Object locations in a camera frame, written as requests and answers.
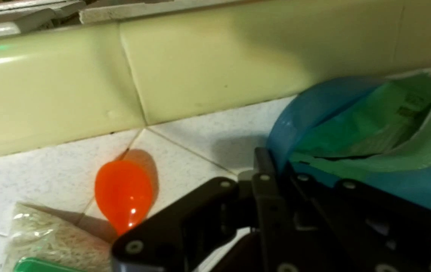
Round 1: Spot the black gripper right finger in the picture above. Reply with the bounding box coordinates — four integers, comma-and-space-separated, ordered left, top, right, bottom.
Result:
213, 147, 431, 272

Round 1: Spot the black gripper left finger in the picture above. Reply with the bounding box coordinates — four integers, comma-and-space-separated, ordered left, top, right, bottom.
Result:
110, 176, 257, 272

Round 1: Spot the green packet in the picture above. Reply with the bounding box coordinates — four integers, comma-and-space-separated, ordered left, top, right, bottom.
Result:
289, 71, 431, 176

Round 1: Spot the blue plastic bowl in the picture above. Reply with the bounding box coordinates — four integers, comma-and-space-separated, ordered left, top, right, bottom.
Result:
264, 75, 431, 212

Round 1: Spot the orange plastic spoon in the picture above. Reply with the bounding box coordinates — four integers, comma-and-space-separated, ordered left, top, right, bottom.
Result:
93, 149, 160, 238

